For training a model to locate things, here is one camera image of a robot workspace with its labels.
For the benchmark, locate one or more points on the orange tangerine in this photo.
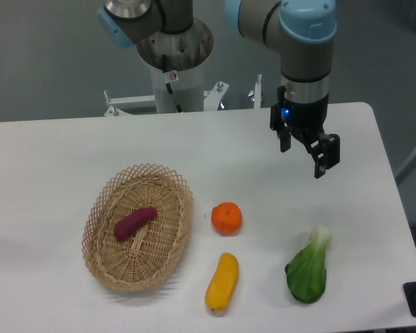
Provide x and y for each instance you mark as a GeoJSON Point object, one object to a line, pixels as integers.
{"type": "Point", "coordinates": [226, 218]}

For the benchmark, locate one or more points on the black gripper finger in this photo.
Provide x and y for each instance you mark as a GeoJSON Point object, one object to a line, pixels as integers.
{"type": "Point", "coordinates": [323, 148]}
{"type": "Point", "coordinates": [284, 136]}

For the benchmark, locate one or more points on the green bok choy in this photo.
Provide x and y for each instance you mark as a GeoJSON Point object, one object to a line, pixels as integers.
{"type": "Point", "coordinates": [306, 273]}

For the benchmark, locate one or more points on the yellow mango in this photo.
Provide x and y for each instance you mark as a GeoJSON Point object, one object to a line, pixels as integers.
{"type": "Point", "coordinates": [223, 283]}

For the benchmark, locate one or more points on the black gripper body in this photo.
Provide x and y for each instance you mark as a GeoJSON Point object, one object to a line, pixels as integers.
{"type": "Point", "coordinates": [305, 118]}

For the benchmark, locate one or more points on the oval wicker basket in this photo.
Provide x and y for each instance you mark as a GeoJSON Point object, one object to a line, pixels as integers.
{"type": "Point", "coordinates": [147, 258]}

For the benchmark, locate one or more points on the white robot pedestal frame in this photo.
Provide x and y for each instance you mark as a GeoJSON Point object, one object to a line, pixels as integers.
{"type": "Point", "coordinates": [173, 92]}

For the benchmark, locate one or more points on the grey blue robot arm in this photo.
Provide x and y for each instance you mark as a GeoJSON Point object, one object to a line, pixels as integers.
{"type": "Point", "coordinates": [175, 45]}

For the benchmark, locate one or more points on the purple sweet potato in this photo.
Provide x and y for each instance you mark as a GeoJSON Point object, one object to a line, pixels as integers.
{"type": "Point", "coordinates": [129, 225]}

